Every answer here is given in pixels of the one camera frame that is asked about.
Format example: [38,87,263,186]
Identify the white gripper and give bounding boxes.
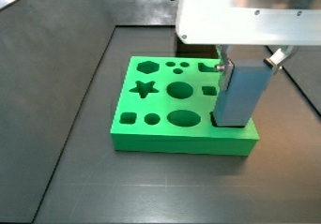
[176,0,321,91]

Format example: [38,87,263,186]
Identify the blue rectangular block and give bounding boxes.
[213,60,272,127]

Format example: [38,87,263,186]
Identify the black curved fixture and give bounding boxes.
[176,40,218,59]

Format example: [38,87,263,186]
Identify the green shape sorter board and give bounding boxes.
[110,56,260,156]

